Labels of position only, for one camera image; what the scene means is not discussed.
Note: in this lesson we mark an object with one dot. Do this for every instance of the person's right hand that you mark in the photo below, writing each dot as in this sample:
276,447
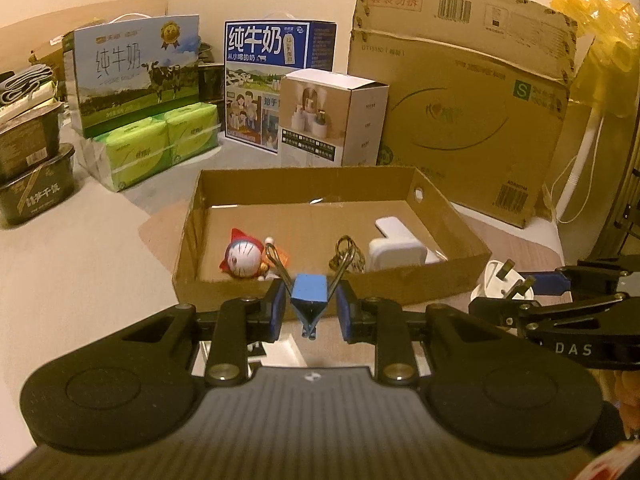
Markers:
629,395

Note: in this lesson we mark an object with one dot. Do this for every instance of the dark box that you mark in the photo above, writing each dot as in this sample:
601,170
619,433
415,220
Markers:
210,82

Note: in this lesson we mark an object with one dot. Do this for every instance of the grey striped bag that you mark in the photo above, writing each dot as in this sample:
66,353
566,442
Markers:
25,82

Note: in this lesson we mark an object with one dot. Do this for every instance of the green milk carton box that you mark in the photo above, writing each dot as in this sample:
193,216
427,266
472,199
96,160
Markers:
125,60

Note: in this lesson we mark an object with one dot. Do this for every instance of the white fan stand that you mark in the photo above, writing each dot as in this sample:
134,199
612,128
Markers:
582,155

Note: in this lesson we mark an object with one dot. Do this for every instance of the square white night light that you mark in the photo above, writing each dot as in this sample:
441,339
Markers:
395,257

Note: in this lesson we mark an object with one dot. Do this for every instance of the green tissue pack bundle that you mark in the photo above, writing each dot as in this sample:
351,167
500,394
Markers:
145,150

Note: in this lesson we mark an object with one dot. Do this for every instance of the white remote control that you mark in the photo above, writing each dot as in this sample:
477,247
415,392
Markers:
392,227

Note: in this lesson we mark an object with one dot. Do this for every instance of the yellow plastic bag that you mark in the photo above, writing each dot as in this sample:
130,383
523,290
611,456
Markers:
610,60

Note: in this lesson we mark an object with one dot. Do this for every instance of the shallow cardboard tray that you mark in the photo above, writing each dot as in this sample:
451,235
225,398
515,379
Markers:
220,287

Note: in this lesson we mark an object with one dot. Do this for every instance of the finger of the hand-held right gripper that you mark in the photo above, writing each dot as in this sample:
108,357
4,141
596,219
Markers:
505,310
547,284

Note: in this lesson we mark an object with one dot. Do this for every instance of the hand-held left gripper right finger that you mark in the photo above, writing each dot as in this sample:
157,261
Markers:
346,312

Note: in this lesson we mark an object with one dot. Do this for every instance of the white product box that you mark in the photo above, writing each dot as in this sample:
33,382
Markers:
365,120

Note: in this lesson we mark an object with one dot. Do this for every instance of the blue milk carton box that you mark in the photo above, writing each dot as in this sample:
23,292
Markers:
260,45

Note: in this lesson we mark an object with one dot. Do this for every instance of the blue cat toy figure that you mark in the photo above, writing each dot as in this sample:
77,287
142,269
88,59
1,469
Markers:
242,260

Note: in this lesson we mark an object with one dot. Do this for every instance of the blue binder clip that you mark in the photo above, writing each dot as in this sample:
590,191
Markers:
310,290

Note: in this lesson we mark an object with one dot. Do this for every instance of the white plug adapter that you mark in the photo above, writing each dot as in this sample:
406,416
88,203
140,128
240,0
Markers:
495,280

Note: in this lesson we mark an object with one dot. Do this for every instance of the large cardboard box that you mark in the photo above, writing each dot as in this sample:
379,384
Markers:
450,85

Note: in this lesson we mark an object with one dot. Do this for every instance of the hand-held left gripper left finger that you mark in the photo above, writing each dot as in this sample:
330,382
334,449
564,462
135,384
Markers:
274,310

